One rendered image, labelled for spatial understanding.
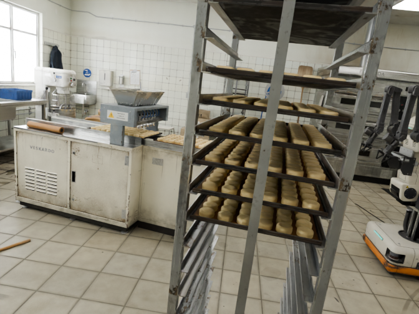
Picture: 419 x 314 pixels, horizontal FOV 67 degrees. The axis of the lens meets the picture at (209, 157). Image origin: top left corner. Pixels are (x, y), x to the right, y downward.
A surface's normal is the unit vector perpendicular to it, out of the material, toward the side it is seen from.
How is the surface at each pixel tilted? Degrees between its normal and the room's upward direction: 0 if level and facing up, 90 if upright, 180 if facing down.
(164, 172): 90
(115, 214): 90
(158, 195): 90
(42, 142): 89
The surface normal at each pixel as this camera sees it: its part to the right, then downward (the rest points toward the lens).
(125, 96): -0.30, 0.50
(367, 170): -0.11, 0.22
